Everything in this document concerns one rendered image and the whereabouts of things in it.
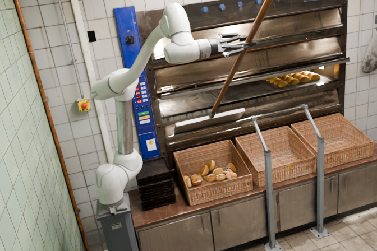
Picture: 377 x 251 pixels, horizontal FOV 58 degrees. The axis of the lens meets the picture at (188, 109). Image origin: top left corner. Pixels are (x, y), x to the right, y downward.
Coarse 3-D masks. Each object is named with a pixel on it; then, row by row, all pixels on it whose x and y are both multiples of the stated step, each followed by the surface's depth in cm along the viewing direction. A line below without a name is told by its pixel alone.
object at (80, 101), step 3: (87, 96) 274; (78, 99) 269; (81, 99) 268; (84, 99) 268; (87, 99) 268; (78, 102) 266; (81, 102) 267; (84, 102) 268; (90, 102) 275; (78, 105) 267; (87, 105) 269; (90, 105) 270; (78, 108) 269; (81, 108) 269; (87, 108) 270; (90, 108) 271; (81, 111) 270
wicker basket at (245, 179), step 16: (224, 144) 317; (176, 160) 299; (192, 160) 311; (208, 160) 315; (224, 160) 318; (240, 160) 299; (240, 176) 278; (192, 192) 271; (208, 192) 274; (224, 192) 278; (240, 192) 282
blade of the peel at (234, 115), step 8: (224, 112) 260; (232, 112) 261; (240, 112) 262; (192, 120) 254; (200, 120) 255; (208, 120) 259; (216, 120) 264; (224, 120) 271; (176, 128) 255; (184, 128) 260; (192, 128) 266; (216, 128) 285; (224, 128) 292; (184, 136) 280
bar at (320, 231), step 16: (272, 112) 283; (208, 128) 270; (256, 128) 276; (320, 144) 277; (320, 160) 282; (320, 176) 287; (272, 192) 278; (320, 192) 293; (272, 208) 284; (320, 208) 298; (272, 224) 289; (320, 224) 304; (272, 240) 294
